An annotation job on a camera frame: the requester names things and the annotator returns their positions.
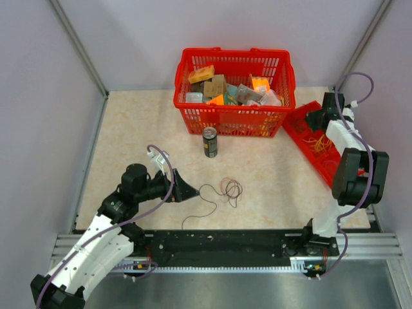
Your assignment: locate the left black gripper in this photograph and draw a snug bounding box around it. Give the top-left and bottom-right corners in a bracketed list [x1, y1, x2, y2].
[136, 168, 199, 202]

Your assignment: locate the red wire coil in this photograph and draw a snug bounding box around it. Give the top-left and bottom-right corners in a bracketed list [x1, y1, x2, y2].
[292, 117, 310, 133]

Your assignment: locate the yellow wire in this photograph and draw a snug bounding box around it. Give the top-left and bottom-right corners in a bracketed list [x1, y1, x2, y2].
[304, 133, 334, 154]

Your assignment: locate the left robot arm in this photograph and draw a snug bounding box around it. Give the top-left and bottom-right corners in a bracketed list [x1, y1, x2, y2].
[30, 164, 199, 308]

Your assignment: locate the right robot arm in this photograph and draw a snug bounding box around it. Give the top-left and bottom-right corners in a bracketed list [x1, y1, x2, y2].
[300, 92, 389, 255]

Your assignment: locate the red compartment tray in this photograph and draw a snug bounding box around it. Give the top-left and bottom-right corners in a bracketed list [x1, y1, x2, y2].
[282, 101, 341, 188]

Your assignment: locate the black drink can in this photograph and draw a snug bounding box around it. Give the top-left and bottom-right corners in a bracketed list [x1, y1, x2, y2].
[202, 127, 218, 158]

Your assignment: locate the orange glowing box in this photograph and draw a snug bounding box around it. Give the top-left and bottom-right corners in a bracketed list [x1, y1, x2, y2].
[250, 75, 270, 94]

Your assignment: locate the grey printed packet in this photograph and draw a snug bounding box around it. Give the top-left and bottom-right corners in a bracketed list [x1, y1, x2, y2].
[235, 84, 263, 104]

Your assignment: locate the clear plastic pack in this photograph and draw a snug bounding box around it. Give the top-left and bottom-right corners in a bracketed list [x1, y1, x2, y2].
[185, 92, 203, 104]

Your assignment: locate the orange triangular pack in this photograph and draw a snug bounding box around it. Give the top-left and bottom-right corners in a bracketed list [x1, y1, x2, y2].
[207, 94, 225, 106]

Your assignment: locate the red plastic shopping basket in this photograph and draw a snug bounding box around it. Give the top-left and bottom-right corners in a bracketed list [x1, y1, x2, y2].
[173, 47, 296, 137]

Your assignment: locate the brown cardboard box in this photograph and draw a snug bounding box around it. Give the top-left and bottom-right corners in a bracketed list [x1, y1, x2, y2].
[203, 74, 227, 98]

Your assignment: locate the yellow snack box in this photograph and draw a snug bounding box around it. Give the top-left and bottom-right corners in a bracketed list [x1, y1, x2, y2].
[188, 65, 215, 84]

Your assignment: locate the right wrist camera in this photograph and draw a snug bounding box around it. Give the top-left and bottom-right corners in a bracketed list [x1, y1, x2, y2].
[342, 100, 358, 122]

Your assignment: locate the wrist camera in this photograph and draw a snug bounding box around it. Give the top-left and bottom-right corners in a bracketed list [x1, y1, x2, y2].
[147, 151, 169, 175]
[342, 100, 358, 122]

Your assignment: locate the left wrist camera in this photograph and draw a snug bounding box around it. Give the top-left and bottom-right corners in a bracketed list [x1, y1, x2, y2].
[147, 151, 169, 175]

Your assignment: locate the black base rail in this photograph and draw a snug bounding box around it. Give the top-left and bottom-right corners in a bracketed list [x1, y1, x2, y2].
[132, 229, 339, 268]

